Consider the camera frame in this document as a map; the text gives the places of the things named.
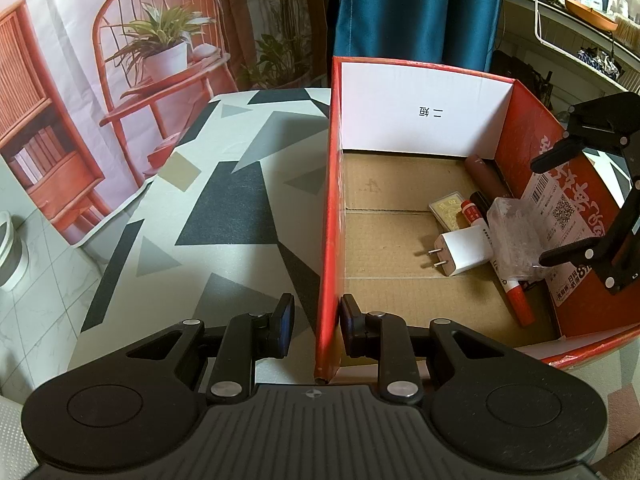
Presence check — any red white marker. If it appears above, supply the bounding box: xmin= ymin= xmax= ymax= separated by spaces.
xmin=460 ymin=199 xmax=537 ymax=329

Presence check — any white charger plug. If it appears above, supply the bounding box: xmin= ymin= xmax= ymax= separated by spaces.
xmin=419 ymin=227 xmax=493 ymax=277

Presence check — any white perforated panel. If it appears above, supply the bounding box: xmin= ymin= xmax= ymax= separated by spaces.
xmin=0 ymin=397 xmax=36 ymax=466

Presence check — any red cardboard box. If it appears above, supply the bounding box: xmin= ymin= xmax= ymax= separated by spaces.
xmin=314 ymin=56 xmax=640 ymax=386

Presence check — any blue patterned cloth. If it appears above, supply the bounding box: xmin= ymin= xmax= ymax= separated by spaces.
xmin=575 ymin=47 xmax=619 ymax=79

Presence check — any cream shelf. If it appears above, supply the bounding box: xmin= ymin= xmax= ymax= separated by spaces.
xmin=502 ymin=0 xmax=640 ymax=111

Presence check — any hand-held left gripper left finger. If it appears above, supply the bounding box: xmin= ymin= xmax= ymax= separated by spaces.
xmin=126 ymin=292 xmax=296 ymax=406

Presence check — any white grey round container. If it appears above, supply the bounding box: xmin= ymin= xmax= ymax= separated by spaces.
xmin=0 ymin=210 xmax=28 ymax=292

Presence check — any orange tray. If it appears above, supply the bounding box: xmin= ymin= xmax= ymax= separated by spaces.
xmin=565 ymin=0 xmax=620 ymax=31

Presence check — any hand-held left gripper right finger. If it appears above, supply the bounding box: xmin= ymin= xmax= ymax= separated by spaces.
xmin=340 ymin=294 xmax=507 ymax=406

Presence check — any printed chair backdrop cloth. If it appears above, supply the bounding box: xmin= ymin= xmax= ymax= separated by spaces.
xmin=0 ymin=0 xmax=341 ymax=248

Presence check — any pink patterned mat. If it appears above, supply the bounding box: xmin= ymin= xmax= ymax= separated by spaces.
xmin=600 ymin=345 xmax=640 ymax=461

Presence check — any white wire rack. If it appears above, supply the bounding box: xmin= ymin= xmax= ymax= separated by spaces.
xmin=534 ymin=0 xmax=640 ymax=93

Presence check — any brown tube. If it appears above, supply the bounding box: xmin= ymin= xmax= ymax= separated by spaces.
xmin=464 ymin=156 xmax=513 ymax=199

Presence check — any gold card in clear case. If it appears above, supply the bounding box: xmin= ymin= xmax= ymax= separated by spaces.
xmin=428 ymin=199 xmax=473 ymax=233

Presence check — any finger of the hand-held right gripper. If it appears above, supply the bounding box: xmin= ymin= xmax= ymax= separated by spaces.
xmin=539 ymin=194 xmax=640 ymax=297
xmin=531 ymin=91 xmax=640 ymax=191

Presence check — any clear plastic box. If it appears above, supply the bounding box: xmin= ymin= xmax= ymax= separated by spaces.
xmin=486 ymin=197 xmax=551 ymax=282

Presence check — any blue curtain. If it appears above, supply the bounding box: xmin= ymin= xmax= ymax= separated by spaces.
xmin=332 ymin=0 xmax=506 ymax=73

